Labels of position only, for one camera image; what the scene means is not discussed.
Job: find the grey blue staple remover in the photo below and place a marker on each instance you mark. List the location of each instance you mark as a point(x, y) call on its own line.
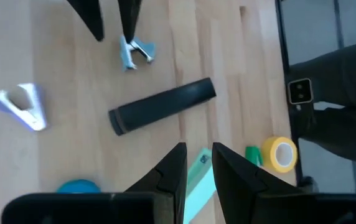
point(125, 56)

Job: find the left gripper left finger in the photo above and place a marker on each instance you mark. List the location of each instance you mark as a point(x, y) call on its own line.
point(171, 174)

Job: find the mint green stapler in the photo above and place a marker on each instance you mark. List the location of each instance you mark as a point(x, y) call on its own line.
point(198, 186)

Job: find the small table-level camera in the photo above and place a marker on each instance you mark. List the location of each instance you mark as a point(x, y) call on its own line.
point(300, 91)

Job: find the blue tape roll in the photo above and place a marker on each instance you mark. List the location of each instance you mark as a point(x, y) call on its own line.
point(78, 186)

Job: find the yellow tape roll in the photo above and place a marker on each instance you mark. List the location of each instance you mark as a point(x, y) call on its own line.
point(269, 155)

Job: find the person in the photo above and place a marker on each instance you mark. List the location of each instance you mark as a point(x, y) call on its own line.
point(346, 77)

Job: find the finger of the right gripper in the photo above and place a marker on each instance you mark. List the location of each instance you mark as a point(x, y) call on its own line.
point(87, 15)
point(129, 18)

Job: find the silver purple staple remover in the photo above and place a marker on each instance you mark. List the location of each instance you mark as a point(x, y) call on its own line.
point(35, 118)

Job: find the small green stapler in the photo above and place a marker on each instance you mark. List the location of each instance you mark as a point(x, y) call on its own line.
point(252, 155)

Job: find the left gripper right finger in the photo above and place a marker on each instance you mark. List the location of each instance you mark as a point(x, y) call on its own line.
point(234, 180)

